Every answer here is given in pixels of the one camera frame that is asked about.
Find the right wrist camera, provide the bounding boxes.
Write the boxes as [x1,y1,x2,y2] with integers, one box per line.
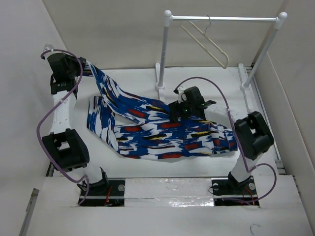
[173,86,187,103]

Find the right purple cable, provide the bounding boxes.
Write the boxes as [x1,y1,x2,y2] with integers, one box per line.
[176,76,278,206]

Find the metal hook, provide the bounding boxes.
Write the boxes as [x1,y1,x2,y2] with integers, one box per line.
[250,223,261,236]

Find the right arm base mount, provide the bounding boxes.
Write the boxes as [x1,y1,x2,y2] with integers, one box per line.
[208,177,259,207]

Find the blue white patterned trousers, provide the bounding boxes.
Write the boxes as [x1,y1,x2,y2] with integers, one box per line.
[86,63,238,160]

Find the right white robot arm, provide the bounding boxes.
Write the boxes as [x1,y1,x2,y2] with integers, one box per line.
[169,86,274,194]

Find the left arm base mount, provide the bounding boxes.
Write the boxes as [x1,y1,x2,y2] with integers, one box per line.
[78,179,126,207]

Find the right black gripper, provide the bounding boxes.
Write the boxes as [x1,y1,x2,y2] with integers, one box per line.
[168,98,194,123]

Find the white clothes rack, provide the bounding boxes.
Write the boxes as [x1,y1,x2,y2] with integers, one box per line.
[154,10,288,112]

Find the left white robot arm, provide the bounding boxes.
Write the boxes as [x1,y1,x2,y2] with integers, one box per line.
[36,48,110,195]

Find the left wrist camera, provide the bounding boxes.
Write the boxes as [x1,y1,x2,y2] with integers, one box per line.
[40,44,55,59]

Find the beige plastic hanger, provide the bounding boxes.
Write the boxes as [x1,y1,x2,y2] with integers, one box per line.
[181,16,230,69]

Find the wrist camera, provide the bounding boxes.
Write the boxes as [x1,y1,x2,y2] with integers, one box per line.
[40,44,55,59]
[173,86,187,103]

